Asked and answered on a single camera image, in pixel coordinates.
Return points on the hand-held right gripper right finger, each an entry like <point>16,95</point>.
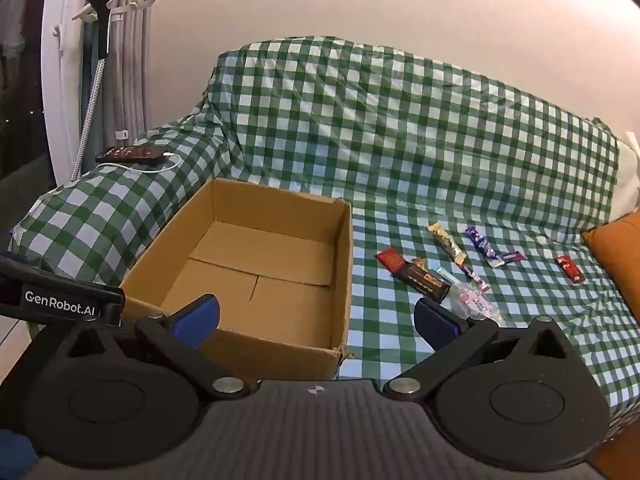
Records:
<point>435,324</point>

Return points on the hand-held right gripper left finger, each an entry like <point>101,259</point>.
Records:
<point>200,316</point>

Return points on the dark brown chocolate bar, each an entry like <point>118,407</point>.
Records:
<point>425,282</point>

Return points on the clear plastic snack packet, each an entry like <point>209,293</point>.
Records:
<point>475,302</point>

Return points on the red snack packet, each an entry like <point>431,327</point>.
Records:
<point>390,261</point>

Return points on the cream snack bar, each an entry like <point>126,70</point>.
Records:
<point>442,240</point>

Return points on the purple white snack bar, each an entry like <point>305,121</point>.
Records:
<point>480,244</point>

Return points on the cardboard box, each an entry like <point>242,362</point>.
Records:
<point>280,265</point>

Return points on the small red snack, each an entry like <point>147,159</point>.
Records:
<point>569,267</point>

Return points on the blue clothing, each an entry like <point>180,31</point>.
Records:
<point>15,455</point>

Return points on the black smartphone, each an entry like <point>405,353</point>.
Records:
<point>127,153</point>

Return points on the green white checkered cloth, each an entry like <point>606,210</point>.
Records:
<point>400,135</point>

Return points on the orange cushion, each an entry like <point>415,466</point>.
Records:
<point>620,255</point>

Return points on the white pillow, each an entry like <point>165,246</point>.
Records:
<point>627,180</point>

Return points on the grey curtain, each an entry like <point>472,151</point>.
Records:
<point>132,60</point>

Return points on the white window frame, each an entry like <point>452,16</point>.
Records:
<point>62,110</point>

